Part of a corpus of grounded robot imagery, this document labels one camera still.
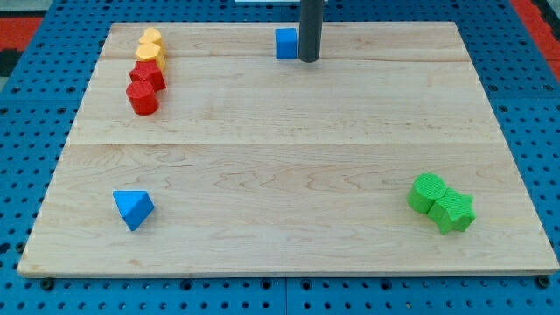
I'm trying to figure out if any blue cube block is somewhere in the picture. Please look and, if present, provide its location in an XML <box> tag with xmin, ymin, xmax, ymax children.
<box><xmin>275</xmin><ymin>28</ymin><xmax>298</xmax><ymax>60</ymax></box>

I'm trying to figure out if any light wooden board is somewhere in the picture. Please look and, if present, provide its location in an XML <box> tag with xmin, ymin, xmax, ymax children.
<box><xmin>17</xmin><ymin>22</ymin><xmax>559</xmax><ymax>278</ymax></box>

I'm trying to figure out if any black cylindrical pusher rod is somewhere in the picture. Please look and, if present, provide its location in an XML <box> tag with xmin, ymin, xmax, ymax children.
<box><xmin>297</xmin><ymin>0</ymin><xmax>325</xmax><ymax>63</ymax></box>

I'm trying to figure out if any green cylinder block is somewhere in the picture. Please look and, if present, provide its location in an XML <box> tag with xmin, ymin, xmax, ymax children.
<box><xmin>407</xmin><ymin>172</ymin><xmax>447</xmax><ymax>214</ymax></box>

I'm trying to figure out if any red cylinder block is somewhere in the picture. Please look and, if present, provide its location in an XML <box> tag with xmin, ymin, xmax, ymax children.
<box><xmin>126</xmin><ymin>80</ymin><xmax>159</xmax><ymax>116</ymax></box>

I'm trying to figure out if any blue triangular block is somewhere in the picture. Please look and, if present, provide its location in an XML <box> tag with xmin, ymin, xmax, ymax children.
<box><xmin>113</xmin><ymin>190</ymin><xmax>155</xmax><ymax>231</ymax></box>

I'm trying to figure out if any red star block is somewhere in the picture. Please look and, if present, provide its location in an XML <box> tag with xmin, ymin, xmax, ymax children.
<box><xmin>129</xmin><ymin>60</ymin><xmax>167</xmax><ymax>92</ymax></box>

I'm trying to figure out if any yellow hexagon block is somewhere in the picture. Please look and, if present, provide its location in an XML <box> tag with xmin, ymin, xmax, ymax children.
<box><xmin>135</xmin><ymin>43</ymin><xmax>166</xmax><ymax>71</ymax></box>

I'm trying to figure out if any yellow heart block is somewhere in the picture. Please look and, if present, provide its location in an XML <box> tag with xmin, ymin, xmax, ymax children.
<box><xmin>138</xmin><ymin>27</ymin><xmax>165</xmax><ymax>49</ymax></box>

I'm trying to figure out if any green star block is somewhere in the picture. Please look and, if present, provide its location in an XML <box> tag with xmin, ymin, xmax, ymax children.
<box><xmin>427</xmin><ymin>188</ymin><xmax>476</xmax><ymax>235</ymax></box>

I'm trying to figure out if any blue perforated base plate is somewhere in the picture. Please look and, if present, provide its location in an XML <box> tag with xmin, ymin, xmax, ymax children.
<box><xmin>1</xmin><ymin>0</ymin><xmax>559</xmax><ymax>314</ymax></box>

